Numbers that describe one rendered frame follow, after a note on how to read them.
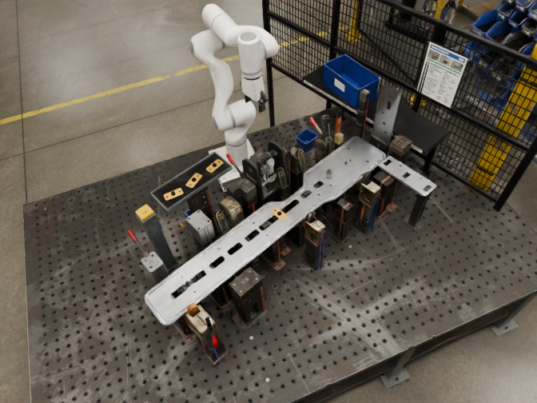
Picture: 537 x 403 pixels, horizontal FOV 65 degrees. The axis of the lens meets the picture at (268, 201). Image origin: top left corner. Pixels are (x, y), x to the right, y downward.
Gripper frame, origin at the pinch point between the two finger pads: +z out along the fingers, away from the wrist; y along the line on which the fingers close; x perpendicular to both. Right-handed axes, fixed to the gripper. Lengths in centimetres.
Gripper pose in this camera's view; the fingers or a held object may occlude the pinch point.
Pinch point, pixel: (255, 104)
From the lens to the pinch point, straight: 185.6
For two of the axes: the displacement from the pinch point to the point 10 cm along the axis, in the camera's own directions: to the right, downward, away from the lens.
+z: 0.5, 6.1, 7.9
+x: 7.4, -5.5, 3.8
